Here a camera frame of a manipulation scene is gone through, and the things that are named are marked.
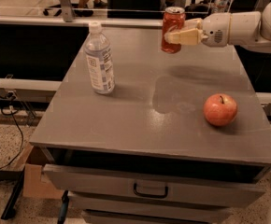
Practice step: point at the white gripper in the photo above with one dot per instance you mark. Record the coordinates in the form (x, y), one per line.
(216, 29)

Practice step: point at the red coke can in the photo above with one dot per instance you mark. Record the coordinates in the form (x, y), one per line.
(174, 18)

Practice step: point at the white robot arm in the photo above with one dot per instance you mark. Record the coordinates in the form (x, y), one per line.
(264, 39)

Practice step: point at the clear background water bottle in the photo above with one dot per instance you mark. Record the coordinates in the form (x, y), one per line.
(219, 6)

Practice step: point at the blue plastic water bottle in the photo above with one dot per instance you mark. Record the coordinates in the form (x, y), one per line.
(99, 59)

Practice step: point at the red apple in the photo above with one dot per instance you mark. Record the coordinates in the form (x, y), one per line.
(220, 109)

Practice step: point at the seated person legs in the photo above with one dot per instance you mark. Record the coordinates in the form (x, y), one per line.
(83, 9)

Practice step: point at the grey drawer cabinet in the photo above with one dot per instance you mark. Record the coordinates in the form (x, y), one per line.
(152, 131)

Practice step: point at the cardboard box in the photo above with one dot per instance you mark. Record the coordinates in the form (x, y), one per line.
(35, 183)

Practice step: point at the metal railing frame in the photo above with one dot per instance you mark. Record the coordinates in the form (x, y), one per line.
(29, 12)

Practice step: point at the black drawer handle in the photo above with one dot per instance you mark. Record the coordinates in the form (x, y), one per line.
(150, 192)

